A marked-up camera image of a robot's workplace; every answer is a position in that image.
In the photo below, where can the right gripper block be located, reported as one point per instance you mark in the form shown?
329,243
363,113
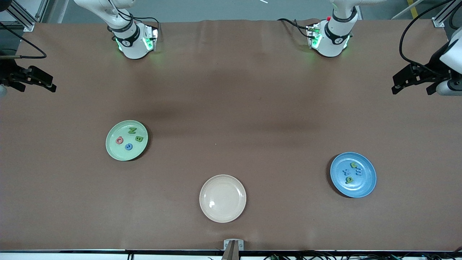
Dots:
8,71

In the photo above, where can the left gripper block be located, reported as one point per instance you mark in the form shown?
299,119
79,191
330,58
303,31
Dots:
432,67

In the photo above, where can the pink letter Q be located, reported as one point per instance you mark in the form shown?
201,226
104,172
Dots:
117,141

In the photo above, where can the blue letter C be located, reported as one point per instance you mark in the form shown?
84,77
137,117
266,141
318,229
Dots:
126,146

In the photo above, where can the green letter b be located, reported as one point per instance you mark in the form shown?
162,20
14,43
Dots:
139,138
349,180

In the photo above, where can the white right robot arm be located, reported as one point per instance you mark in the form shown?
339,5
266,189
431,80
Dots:
130,39

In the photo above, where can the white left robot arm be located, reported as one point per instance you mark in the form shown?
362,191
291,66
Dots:
334,36

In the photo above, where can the green plate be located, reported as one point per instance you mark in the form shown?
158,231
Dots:
115,153

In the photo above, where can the silver base connector plate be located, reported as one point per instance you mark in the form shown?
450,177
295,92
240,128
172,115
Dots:
151,41
313,36

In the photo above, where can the blue plate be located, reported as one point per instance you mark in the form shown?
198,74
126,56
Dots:
364,187

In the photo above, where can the brown table cover sheet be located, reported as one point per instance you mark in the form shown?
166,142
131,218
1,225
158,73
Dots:
72,198

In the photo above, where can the beige plate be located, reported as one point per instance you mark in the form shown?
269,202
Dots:
222,198

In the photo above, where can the aluminium frame profile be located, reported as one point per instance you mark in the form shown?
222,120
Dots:
438,20
25,24

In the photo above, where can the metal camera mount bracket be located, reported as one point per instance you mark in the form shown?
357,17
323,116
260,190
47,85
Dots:
233,246

